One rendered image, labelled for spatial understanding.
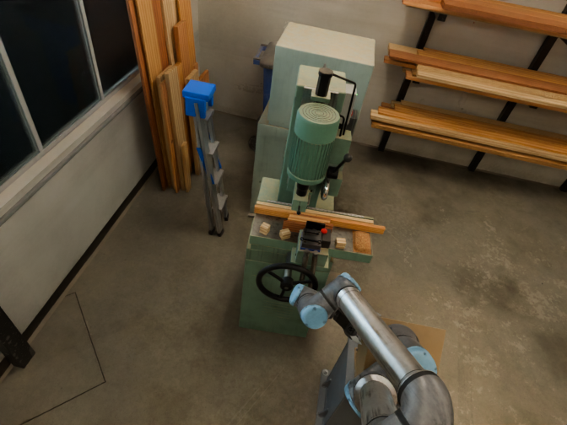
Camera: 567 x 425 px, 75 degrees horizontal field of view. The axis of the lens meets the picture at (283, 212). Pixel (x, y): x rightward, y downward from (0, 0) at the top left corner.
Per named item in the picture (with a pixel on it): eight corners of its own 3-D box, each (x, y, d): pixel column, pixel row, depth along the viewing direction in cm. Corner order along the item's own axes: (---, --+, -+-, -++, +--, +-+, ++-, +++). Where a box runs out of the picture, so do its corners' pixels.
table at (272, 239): (245, 258, 175) (245, 250, 171) (255, 213, 197) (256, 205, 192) (371, 279, 176) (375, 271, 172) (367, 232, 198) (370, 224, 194)
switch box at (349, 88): (336, 123, 180) (343, 92, 169) (336, 112, 187) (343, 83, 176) (348, 125, 180) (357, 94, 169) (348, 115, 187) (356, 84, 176)
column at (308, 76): (275, 205, 209) (294, 84, 159) (279, 180, 225) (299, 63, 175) (315, 211, 210) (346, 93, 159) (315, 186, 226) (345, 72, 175)
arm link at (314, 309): (323, 298, 128) (315, 284, 140) (297, 318, 128) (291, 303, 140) (338, 316, 130) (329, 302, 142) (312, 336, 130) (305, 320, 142)
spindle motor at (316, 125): (284, 182, 163) (295, 120, 141) (288, 158, 175) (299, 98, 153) (324, 189, 163) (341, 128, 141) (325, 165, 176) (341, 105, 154)
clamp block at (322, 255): (294, 262, 173) (296, 250, 167) (296, 240, 183) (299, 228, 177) (325, 267, 173) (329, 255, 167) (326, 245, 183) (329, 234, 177)
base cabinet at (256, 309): (237, 327, 240) (244, 260, 190) (251, 257, 281) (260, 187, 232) (305, 338, 241) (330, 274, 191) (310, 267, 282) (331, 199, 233)
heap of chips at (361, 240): (353, 251, 179) (355, 246, 176) (352, 230, 189) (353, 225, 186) (371, 254, 179) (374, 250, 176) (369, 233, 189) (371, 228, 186)
